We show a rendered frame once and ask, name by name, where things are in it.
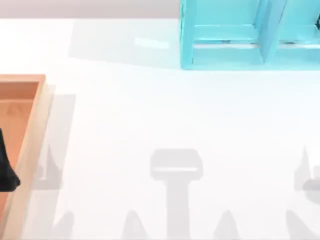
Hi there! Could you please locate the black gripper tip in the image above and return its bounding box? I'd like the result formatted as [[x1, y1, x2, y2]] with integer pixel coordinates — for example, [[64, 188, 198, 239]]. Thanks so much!
[[0, 127, 21, 194]]

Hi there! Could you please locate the light blue rack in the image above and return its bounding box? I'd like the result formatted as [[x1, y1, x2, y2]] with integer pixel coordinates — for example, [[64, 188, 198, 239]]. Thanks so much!
[[179, 0, 320, 71]]

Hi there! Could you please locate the shallow salmon-coloured box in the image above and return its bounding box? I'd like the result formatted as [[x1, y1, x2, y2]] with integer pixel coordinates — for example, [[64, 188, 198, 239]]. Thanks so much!
[[0, 74, 54, 240]]

